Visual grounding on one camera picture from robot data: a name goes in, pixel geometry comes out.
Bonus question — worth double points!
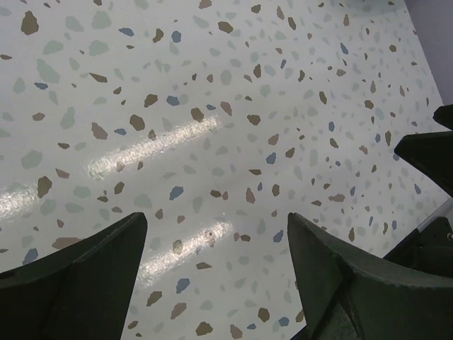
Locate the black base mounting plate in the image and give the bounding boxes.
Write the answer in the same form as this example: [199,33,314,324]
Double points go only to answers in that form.
[384,217,452,278]

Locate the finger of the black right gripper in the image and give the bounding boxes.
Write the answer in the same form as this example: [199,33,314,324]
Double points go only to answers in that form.
[433,104,453,125]
[394,132,453,197]

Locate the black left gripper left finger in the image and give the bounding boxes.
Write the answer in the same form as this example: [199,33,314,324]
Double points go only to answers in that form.
[1,212,147,339]

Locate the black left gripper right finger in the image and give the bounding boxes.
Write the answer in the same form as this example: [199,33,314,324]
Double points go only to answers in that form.
[287,213,452,339]

